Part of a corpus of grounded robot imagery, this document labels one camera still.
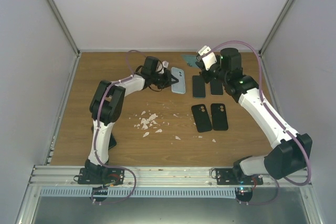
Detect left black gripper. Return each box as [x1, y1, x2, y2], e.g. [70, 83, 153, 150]
[152, 70, 179, 90]

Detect light blue phone case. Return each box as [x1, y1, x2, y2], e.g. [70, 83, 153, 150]
[171, 67, 186, 94]

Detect black smartphone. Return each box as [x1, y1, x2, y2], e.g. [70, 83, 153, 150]
[210, 79, 224, 95]

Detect black phone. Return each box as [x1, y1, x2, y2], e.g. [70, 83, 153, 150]
[192, 76, 206, 98]
[108, 133, 117, 150]

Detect black phone case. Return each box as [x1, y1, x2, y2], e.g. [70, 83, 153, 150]
[211, 103, 228, 131]
[191, 104, 212, 133]

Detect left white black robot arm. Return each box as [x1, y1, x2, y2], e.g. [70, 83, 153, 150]
[85, 56, 178, 184]

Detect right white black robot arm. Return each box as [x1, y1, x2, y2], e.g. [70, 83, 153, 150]
[196, 46, 312, 186]

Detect white debris pile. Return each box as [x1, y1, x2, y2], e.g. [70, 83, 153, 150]
[122, 100, 218, 143]

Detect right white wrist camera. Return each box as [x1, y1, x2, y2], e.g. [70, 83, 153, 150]
[196, 46, 217, 71]

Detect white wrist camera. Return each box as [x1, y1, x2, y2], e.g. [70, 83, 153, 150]
[196, 46, 217, 71]
[156, 61, 169, 74]

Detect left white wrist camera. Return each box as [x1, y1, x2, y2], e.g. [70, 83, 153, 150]
[156, 61, 169, 74]

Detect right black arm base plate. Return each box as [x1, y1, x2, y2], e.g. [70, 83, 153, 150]
[210, 167, 264, 186]

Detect left aluminium frame post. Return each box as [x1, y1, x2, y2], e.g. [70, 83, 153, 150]
[46, 0, 80, 57]

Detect aluminium frame post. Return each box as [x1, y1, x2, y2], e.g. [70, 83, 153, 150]
[46, 0, 80, 57]
[259, 0, 296, 58]

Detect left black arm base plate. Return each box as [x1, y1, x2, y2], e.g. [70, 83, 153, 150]
[74, 167, 124, 186]

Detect right aluminium frame post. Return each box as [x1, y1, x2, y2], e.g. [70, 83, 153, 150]
[259, 0, 296, 58]

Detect aluminium front rail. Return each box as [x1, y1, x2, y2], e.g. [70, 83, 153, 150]
[28, 165, 313, 187]

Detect slotted grey cable duct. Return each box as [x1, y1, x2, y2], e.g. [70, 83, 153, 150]
[40, 187, 236, 199]

